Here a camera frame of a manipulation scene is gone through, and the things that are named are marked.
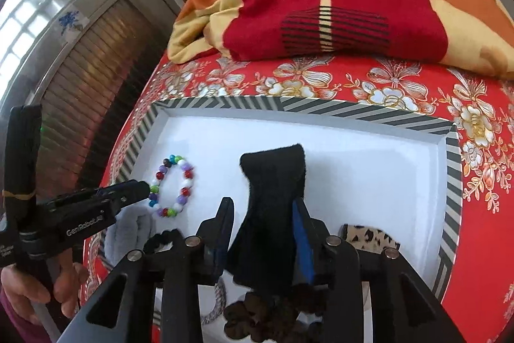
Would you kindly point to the red floral bedspread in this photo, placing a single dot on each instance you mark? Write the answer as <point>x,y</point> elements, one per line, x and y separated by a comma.
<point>482,246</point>

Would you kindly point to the wooden slat shutter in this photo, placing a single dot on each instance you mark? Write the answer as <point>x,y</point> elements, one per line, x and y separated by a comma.
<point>92,65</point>

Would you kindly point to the brown flower scrunchie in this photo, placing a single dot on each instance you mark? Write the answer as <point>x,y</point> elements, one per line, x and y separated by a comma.
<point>249,315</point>

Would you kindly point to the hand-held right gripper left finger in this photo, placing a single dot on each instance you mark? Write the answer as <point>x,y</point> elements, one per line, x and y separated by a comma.
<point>219,246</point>

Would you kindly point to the leopard print scrunchie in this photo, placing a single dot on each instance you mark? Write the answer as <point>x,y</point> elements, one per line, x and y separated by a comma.
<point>369,236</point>

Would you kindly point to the person's left hand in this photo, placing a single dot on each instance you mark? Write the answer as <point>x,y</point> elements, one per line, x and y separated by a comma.
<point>66,278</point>

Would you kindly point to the printed blanket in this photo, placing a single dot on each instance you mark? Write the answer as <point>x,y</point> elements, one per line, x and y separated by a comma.
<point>341,17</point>

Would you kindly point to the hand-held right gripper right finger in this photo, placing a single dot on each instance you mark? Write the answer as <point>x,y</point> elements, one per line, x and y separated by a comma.
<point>303,246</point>

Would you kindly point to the blue flower sticker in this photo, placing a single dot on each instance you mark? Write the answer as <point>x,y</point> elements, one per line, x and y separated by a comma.
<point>71,22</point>

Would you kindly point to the person's left forearm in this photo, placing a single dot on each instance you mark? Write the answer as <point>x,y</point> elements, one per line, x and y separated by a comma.
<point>16,323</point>

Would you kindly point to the black velvet headband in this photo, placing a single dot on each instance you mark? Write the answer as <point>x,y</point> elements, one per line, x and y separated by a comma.
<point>269,198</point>

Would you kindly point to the striped cardboard box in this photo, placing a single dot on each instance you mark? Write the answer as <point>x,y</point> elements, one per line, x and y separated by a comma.
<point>361,174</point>

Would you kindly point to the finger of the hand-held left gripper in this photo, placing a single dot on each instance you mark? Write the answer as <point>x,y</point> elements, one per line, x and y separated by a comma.
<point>132,190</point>

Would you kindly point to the black scrunchie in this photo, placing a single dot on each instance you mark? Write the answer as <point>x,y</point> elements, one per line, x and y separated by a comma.
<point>164,235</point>

